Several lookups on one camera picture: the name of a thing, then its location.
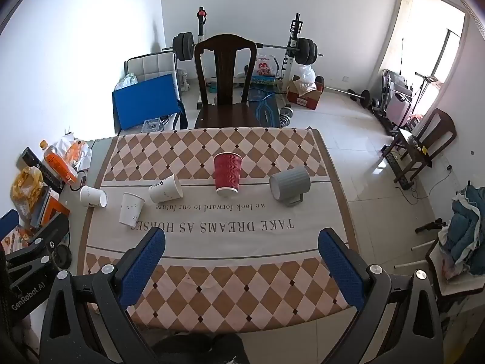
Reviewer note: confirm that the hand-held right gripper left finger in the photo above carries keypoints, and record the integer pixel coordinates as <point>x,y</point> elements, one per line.
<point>142,267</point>

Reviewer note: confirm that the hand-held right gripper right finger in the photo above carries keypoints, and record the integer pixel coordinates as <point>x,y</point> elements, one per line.
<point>341,269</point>

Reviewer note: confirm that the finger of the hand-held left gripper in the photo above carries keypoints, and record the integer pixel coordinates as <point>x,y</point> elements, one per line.
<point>39,242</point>
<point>7,223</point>

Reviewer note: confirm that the white paper cup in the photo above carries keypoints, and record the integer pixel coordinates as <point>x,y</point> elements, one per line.
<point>130,209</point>
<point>165,189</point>
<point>92,196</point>

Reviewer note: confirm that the grey ribbed mug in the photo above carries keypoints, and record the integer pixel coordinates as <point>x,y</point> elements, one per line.
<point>290,185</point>

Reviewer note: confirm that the red ripple paper cup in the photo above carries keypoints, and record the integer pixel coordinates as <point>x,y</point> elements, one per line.
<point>226,174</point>

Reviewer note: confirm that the orange printed packet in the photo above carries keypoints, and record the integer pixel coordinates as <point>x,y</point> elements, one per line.
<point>17,237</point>

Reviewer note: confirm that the black round disc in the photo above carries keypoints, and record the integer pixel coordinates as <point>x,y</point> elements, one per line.
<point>62,258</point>

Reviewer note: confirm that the orange book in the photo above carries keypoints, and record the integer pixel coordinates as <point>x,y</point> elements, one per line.
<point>53,208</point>

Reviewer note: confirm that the yellow plastic bag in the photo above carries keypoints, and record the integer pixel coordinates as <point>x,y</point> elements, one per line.
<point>26,189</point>

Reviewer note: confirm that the long black box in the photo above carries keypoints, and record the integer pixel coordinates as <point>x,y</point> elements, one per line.
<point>43,170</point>

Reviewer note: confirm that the orange drink bottle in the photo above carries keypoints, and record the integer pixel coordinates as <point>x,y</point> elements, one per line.
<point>57,163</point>

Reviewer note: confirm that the checked printed tablecloth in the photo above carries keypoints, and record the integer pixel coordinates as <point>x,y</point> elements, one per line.
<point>227,235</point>

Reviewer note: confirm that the crumpled white plastic bag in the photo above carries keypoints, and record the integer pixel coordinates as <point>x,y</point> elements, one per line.
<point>75,151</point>

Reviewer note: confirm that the white-legged chair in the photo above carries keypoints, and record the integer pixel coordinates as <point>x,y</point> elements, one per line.
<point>451,288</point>

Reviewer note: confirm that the black power strip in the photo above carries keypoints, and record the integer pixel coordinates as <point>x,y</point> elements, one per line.
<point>396,165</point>

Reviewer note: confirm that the pile of clothes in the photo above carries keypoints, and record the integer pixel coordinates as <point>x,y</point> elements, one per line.
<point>466,227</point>

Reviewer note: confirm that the clear plastic box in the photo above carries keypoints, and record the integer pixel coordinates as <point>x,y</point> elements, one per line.
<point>150,126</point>

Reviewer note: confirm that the small dumbbell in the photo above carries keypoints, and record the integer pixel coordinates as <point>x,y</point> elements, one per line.
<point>286,116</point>

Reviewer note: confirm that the blue board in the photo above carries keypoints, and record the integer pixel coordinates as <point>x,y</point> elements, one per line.
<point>146,100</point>

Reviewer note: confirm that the pale pink suitcase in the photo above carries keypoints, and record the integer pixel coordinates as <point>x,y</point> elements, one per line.
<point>398,108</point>

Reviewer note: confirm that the dark wooden chair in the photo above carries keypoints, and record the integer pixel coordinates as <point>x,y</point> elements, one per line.
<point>223,79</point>
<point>439,129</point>

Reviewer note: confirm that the red cardboard box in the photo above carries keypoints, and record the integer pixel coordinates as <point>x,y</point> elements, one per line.
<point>303,101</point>

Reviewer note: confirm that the barbell with small plates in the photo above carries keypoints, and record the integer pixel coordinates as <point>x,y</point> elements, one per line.
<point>365,97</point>

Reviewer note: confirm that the blue exercise mat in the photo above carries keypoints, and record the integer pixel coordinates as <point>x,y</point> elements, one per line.
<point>265,112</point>

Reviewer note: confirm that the white padded chair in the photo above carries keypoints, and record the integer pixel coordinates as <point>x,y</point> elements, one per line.
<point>151,64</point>

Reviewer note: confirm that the metal stand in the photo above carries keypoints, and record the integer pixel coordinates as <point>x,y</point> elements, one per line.
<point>426,83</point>

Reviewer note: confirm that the red and white plastic bag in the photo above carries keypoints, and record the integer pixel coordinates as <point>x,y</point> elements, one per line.
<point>265,67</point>

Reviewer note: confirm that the barbell with black plates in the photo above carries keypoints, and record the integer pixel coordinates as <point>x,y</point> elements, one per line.
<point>183,47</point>

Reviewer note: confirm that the white barbell rack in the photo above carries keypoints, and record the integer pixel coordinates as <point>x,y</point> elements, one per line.
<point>294,45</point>

